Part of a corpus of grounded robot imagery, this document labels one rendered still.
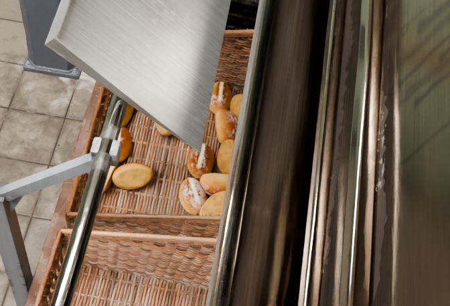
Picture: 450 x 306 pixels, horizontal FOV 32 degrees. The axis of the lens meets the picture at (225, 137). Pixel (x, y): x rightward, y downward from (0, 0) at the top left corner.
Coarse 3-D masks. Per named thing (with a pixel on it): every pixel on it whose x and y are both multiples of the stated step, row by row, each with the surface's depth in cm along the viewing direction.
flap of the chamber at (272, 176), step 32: (288, 0) 123; (320, 0) 125; (288, 32) 119; (320, 32) 121; (288, 64) 116; (320, 64) 117; (288, 96) 112; (288, 128) 109; (256, 160) 105; (288, 160) 106; (256, 192) 102; (288, 192) 104; (256, 224) 100; (288, 224) 101; (256, 256) 97; (288, 256) 98; (256, 288) 95; (288, 288) 96
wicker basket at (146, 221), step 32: (224, 32) 200; (224, 64) 210; (96, 128) 193; (128, 128) 207; (128, 160) 201; (160, 160) 202; (128, 192) 195; (96, 224) 176; (128, 224) 175; (160, 224) 173; (192, 224) 171
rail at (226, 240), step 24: (264, 0) 119; (264, 24) 116; (264, 48) 113; (264, 72) 111; (240, 144) 103; (240, 168) 101; (240, 192) 99; (240, 216) 98; (216, 264) 95; (216, 288) 92
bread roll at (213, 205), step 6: (222, 192) 191; (210, 198) 190; (216, 198) 190; (222, 198) 190; (204, 204) 190; (210, 204) 189; (216, 204) 189; (222, 204) 189; (204, 210) 189; (210, 210) 188; (216, 210) 188
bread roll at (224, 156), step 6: (222, 144) 201; (228, 144) 199; (222, 150) 200; (228, 150) 198; (222, 156) 199; (228, 156) 197; (222, 162) 198; (228, 162) 196; (222, 168) 197; (228, 168) 196
